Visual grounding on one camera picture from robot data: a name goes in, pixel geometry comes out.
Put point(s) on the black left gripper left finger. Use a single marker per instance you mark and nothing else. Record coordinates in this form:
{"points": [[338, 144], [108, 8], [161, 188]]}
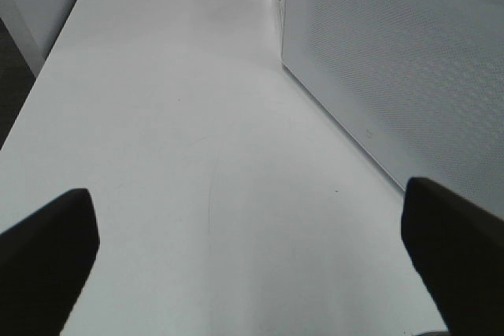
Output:
{"points": [[45, 261]]}

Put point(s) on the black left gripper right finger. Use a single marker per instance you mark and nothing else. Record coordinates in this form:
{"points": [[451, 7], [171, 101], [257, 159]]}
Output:
{"points": [[456, 247]]}

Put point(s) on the white microwave door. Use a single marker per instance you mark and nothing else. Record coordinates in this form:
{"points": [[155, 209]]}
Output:
{"points": [[417, 83]]}

